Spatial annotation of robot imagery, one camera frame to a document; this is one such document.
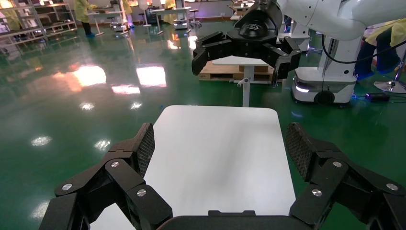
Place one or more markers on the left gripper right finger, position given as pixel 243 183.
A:
pixel 333 181

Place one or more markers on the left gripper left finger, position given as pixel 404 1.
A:
pixel 120 177

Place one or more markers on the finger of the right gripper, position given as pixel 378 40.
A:
pixel 212 50
pixel 285 58

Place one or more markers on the metal chair base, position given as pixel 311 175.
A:
pixel 391 85

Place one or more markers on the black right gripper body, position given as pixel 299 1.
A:
pixel 253 28

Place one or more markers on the white work table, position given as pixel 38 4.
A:
pixel 171 10
pixel 104 13

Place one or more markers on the black power adapter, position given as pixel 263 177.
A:
pixel 377 96

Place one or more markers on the metal shelving rack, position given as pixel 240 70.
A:
pixel 54 19

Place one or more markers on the round stool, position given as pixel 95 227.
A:
pixel 194 11

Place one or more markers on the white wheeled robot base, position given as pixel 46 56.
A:
pixel 326 82

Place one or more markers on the person in yellow coat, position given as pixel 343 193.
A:
pixel 127 6
pixel 82 12
pixel 14 20
pixel 380 54

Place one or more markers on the wooden pallet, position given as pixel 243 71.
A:
pixel 219 71

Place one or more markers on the white pedestal table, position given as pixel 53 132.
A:
pixel 247 89

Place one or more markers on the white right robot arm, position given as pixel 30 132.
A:
pixel 333 16

